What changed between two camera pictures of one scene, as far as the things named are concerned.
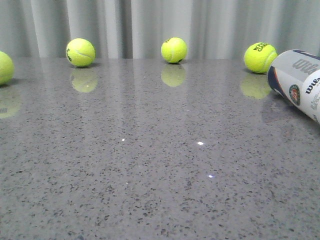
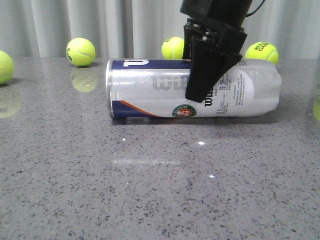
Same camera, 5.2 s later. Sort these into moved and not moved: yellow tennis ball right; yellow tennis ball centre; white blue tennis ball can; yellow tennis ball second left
Moved: white blue tennis ball can
Not moved: yellow tennis ball centre; yellow tennis ball right; yellow tennis ball second left
